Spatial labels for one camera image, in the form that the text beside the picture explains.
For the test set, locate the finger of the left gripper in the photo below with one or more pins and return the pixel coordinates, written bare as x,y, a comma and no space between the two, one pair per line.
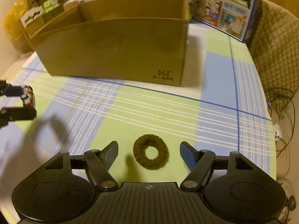
9,90
16,114

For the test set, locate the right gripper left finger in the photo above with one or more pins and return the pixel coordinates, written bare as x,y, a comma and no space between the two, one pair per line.
98,164

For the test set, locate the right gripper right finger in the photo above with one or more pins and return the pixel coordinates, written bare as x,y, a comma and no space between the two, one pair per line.
199,164

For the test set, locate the brown hair scrunchie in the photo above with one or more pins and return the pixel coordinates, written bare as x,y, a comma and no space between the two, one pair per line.
150,152

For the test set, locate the checked tablecloth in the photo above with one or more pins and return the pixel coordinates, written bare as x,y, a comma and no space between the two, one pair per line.
220,106

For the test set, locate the yellow plastic bag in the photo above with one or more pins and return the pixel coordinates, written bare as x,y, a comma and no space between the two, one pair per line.
11,24

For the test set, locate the white power strip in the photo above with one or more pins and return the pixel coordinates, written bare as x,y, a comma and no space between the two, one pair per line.
277,132

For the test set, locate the green tissue packs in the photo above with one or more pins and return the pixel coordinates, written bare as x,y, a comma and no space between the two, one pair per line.
50,5

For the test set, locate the open brown cardboard box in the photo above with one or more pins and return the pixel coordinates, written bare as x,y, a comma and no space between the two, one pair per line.
139,40

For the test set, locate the quilted beige chair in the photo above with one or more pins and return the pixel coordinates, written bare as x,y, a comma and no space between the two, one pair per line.
272,39

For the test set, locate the dark blue milk carton box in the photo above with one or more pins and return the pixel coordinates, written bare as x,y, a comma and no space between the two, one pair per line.
229,16

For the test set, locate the brown carton with handle cutout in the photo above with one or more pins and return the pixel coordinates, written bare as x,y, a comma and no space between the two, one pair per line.
35,18

